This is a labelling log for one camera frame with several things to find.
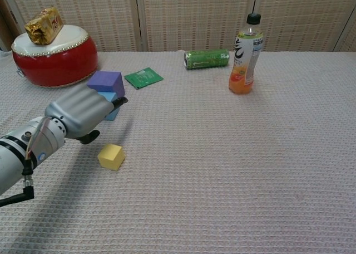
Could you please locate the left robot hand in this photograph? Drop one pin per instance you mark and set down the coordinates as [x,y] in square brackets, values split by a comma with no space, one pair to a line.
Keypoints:
[78,109]

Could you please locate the blue foam cube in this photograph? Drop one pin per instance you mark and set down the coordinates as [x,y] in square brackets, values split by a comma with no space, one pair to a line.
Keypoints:
[112,116]

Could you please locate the green drink can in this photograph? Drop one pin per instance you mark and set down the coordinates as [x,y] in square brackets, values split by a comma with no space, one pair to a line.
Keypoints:
[207,59]

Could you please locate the green sachet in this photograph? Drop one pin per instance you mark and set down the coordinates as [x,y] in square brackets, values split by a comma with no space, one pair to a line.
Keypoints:
[143,78]

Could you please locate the yellow foam cube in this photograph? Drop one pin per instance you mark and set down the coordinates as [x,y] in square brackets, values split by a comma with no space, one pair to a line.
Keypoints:
[109,157]

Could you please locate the bamboo folding screen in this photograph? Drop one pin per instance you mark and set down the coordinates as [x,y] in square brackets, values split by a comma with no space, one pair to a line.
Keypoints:
[194,17]

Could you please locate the brown wooden cabinet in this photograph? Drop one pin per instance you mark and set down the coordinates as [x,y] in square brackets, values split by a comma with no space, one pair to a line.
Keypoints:
[6,28]

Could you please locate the red drum white skin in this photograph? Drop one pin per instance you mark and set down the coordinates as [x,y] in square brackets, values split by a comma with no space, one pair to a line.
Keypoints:
[61,64]

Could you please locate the woven pale tablecloth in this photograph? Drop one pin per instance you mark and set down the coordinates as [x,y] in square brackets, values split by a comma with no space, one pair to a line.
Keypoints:
[208,167]

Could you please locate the purple foam cube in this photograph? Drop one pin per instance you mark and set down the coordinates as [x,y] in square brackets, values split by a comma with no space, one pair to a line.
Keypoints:
[104,80]

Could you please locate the orange juice bottle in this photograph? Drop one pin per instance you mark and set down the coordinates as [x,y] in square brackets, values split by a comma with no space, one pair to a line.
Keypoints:
[244,59]

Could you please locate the gold foil snack packet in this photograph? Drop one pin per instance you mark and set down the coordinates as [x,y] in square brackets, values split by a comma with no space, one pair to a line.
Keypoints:
[44,25]

